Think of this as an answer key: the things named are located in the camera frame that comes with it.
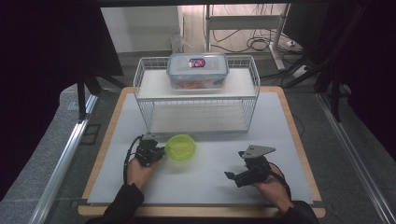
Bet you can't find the person's left hand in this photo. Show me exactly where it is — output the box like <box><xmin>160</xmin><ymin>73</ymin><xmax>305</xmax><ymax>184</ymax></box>
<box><xmin>125</xmin><ymin>156</ymin><xmax>159</xmax><ymax>189</ymax></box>

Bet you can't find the tangle of black floor cables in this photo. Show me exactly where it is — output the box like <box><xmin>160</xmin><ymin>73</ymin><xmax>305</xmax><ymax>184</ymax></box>
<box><xmin>210</xmin><ymin>28</ymin><xmax>283</xmax><ymax>54</ymax></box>

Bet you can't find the white power strip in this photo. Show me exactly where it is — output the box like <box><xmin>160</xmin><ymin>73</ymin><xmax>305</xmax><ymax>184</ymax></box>
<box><xmin>291</xmin><ymin>63</ymin><xmax>313</xmax><ymax>79</ymax></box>

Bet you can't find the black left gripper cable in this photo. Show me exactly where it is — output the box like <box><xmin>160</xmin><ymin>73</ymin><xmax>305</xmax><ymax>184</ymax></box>
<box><xmin>122</xmin><ymin>134</ymin><xmax>145</xmax><ymax>185</ymax></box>

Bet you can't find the white table mat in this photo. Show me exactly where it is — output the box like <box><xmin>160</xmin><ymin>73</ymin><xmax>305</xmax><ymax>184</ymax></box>
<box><xmin>87</xmin><ymin>91</ymin><xmax>314</xmax><ymax>206</ymax></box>

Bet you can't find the white desk frame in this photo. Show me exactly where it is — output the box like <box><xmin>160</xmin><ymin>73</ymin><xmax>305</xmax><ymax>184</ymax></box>
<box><xmin>204</xmin><ymin>3</ymin><xmax>292</xmax><ymax>72</ymax></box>

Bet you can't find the white wire rack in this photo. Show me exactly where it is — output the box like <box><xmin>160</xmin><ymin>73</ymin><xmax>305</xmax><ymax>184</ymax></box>
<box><xmin>133</xmin><ymin>55</ymin><xmax>262</xmax><ymax>135</ymax></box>

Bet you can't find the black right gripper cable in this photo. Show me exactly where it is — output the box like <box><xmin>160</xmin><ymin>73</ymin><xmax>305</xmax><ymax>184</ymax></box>
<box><xmin>268</xmin><ymin>161</ymin><xmax>293</xmax><ymax>201</ymax></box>

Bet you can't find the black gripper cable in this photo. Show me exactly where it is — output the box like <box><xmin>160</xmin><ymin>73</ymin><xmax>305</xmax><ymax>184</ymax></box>
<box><xmin>122</xmin><ymin>134</ymin><xmax>145</xmax><ymax>185</ymax></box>
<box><xmin>268</xmin><ymin>161</ymin><xmax>293</xmax><ymax>201</ymax></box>

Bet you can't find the green round lidded container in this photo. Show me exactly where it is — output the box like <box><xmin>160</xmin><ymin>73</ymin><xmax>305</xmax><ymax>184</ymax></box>
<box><xmin>163</xmin><ymin>133</ymin><xmax>198</xmax><ymax>163</ymax></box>

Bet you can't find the black curtain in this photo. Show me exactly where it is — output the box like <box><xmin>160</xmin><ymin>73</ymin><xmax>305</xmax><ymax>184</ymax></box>
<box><xmin>323</xmin><ymin>0</ymin><xmax>396</xmax><ymax>161</ymax></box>
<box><xmin>0</xmin><ymin>0</ymin><xmax>124</xmax><ymax>201</ymax></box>

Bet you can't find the clear rectangular food container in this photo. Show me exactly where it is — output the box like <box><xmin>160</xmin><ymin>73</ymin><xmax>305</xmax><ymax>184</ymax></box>
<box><xmin>165</xmin><ymin>51</ymin><xmax>231</xmax><ymax>91</ymax></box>

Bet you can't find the aluminium rail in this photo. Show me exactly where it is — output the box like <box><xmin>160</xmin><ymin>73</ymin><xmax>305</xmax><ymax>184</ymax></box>
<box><xmin>29</xmin><ymin>93</ymin><xmax>99</xmax><ymax>224</ymax></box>
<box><xmin>315</xmin><ymin>92</ymin><xmax>396</xmax><ymax>224</ymax></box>

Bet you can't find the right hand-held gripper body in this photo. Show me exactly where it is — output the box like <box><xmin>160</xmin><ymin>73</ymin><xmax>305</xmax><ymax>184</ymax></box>
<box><xmin>234</xmin><ymin>144</ymin><xmax>277</xmax><ymax>189</ymax></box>

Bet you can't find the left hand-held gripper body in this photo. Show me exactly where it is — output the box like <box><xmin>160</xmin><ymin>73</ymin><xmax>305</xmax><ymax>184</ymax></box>
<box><xmin>134</xmin><ymin>133</ymin><xmax>164</xmax><ymax>168</ymax></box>

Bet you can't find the black metal stand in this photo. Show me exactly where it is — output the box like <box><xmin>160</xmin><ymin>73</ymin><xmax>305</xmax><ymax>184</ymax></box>
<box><xmin>76</xmin><ymin>66</ymin><xmax>126</xmax><ymax>123</ymax></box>
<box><xmin>283</xmin><ymin>55</ymin><xmax>344</xmax><ymax>123</ymax></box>

